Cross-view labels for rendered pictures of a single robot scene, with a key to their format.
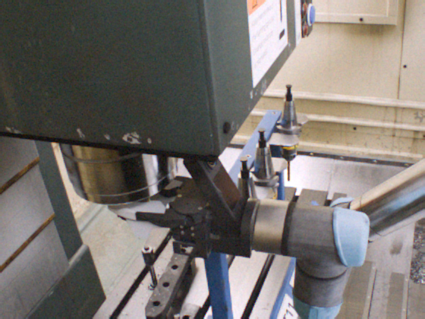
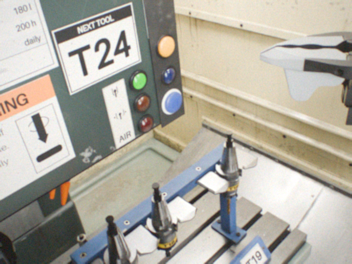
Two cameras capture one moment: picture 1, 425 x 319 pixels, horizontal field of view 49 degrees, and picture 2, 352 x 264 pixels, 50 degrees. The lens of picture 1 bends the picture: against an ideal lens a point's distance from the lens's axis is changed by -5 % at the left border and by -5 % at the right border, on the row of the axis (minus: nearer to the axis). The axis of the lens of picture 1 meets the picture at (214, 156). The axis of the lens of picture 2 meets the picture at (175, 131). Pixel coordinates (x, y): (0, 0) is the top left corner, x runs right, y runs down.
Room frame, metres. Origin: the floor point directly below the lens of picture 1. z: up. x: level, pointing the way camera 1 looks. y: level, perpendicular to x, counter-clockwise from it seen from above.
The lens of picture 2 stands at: (0.37, -0.37, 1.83)
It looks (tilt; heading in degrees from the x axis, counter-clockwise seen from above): 35 degrees down; 25
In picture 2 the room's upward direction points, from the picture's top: 7 degrees counter-clockwise
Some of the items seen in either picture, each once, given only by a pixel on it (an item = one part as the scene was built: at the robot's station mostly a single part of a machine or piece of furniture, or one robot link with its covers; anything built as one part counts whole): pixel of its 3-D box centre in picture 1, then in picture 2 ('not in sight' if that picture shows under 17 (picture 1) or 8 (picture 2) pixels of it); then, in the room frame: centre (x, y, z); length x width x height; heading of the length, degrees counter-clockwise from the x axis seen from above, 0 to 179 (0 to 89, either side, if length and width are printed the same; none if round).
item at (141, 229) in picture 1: (138, 222); not in sight; (0.55, 0.12, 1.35); 0.09 x 0.03 x 0.06; 83
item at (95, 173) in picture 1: (117, 137); not in sight; (0.59, 0.13, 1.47); 0.16 x 0.16 x 0.12
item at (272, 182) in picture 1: (264, 178); (162, 224); (0.83, -0.10, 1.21); 0.06 x 0.06 x 0.03
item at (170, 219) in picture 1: (168, 213); not in sight; (0.54, 0.07, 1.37); 0.09 x 0.05 x 0.02; 83
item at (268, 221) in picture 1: (270, 225); not in sight; (0.52, -0.07, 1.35); 0.08 x 0.05 x 0.08; 159
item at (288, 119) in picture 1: (288, 112); (229, 155); (1.03, -0.19, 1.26); 0.04 x 0.04 x 0.07
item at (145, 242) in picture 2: (256, 194); (142, 241); (0.78, -0.07, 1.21); 0.07 x 0.05 x 0.01; 65
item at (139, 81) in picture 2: not in sight; (139, 80); (0.73, -0.16, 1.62); 0.02 x 0.01 x 0.02; 155
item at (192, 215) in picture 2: (271, 164); (180, 210); (0.88, -0.12, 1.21); 0.07 x 0.05 x 0.01; 65
